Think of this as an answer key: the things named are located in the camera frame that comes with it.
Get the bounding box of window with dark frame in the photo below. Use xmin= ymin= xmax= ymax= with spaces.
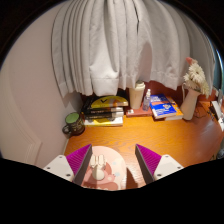
xmin=213 ymin=49 xmax=224 ymax=91

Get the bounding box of blue book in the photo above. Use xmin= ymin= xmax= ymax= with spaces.
xmin=149 ymin=93 xmax=178 ymax=120

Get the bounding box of white computer mouse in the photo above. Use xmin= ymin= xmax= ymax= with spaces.
xmin=89 ymin=153 xmax=107 ymax=182

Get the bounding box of dark mug with green inside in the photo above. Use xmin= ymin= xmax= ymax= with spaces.
xmin=61 ymin=112 xmax=86 ymax=137

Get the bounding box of white ceramic jug vase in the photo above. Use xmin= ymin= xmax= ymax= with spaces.
xmin=179 ymin=83 xmax=202 ymax=121

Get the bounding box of grey chair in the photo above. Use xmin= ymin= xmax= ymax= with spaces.
xmin=216 ymin=138 xmax=224 ymax=160

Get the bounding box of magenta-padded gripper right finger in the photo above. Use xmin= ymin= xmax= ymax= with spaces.
xmin=134 ymin=143 xmax=184 ymax=185

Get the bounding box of pink round mouse pad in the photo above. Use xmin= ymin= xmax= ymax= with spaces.
xmin=81 ymin=145 xmax=128 ymax=191

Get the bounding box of yellow and white book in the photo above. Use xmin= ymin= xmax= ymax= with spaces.
xmin=83 ymin=116 xmax=124 ymax=128

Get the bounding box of flat red book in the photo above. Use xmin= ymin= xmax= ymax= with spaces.
xmin=125 ymin=105 xmax=153 ymax=118

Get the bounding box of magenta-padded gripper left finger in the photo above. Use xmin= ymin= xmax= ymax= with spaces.
xmin=43 ymin=143 xmax=94 ymax=186

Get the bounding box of silver laptop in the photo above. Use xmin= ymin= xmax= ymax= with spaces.
xmin=210 ymin=99 xmax=224 ymax=124

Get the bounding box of clear bottle with blue label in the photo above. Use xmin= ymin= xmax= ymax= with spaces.
xmin=142 ymin=88 xmax=152 ymax=112

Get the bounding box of cream tumbler with lid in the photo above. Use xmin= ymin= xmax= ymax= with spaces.
xmin=128 ymin=79 xmax=146 ymax=110

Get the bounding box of white curtain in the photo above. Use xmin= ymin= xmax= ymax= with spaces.
xmin=50 ymin=0 xmax=216 ymax=98

